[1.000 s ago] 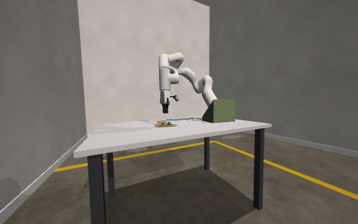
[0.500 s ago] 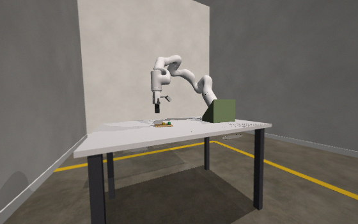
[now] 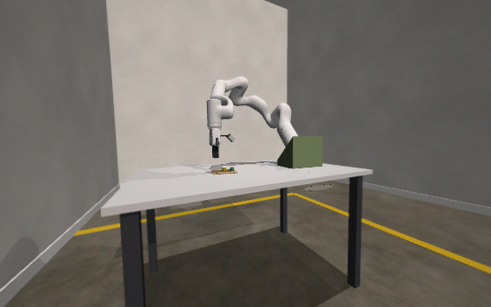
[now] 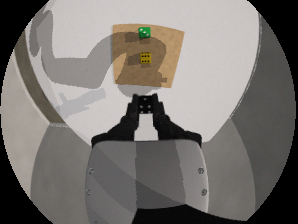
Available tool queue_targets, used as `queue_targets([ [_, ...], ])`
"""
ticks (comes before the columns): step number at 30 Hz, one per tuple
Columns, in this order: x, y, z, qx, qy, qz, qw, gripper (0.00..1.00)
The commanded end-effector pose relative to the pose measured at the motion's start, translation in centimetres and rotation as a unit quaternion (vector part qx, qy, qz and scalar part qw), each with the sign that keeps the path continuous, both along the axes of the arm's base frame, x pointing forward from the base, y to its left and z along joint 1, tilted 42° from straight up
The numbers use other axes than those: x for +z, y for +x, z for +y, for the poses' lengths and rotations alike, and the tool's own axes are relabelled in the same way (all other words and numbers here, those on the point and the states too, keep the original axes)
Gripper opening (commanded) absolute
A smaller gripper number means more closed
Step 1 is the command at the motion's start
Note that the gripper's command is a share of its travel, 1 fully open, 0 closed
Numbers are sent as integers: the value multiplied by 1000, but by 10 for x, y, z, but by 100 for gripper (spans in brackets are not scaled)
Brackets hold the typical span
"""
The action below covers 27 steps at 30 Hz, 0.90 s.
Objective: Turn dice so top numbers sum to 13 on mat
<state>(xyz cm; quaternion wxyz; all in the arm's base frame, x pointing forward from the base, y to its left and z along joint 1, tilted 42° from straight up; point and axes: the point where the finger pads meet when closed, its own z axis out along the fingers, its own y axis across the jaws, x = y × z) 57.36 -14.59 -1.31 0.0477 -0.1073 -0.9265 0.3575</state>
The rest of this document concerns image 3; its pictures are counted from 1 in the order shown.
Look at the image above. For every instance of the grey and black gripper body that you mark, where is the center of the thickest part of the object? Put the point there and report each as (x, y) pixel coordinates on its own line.
(214, 133)

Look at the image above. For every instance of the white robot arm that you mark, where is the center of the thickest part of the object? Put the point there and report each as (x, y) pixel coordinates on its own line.
(221, 107)

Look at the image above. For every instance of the tan square mat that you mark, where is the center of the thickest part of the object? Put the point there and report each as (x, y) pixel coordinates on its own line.
(219, 172)

